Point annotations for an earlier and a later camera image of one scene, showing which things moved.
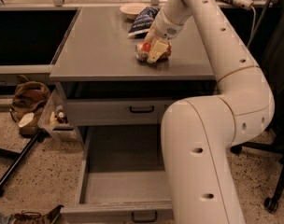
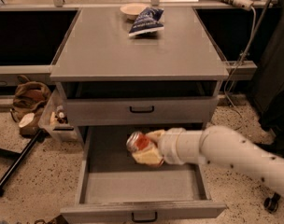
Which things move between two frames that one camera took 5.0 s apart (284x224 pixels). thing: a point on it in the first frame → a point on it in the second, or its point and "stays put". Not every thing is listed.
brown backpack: [28, 100] stays put
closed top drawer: [116, 112] stays put
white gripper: [165, 28] → [170, 146]
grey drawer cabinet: [105, 85] stays put
